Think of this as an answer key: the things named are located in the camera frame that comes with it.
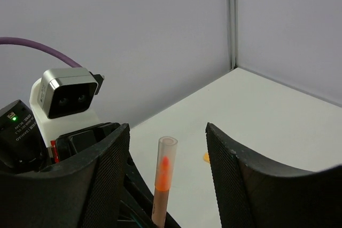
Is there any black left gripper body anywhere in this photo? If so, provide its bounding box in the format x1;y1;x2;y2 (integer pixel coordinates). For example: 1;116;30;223
37;121;182;228

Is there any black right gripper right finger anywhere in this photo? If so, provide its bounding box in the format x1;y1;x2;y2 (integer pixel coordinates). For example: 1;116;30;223
206;123;341;227

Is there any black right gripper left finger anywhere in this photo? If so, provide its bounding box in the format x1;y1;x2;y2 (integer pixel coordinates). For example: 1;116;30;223
1;123;130;227

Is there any orange highlighter pen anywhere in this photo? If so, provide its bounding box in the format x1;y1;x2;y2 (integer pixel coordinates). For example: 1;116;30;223
151;156;173;227

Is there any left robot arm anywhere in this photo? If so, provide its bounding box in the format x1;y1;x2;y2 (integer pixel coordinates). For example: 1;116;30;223
1;100;154;227

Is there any small orange cap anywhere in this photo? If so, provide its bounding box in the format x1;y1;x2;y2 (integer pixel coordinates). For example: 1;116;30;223
203;152;210;163

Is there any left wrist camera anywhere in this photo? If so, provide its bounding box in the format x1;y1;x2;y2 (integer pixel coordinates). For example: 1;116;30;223
29;67;104;148

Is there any left frame post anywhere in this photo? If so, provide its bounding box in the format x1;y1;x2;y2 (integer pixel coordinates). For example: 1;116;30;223
227;0;238;70

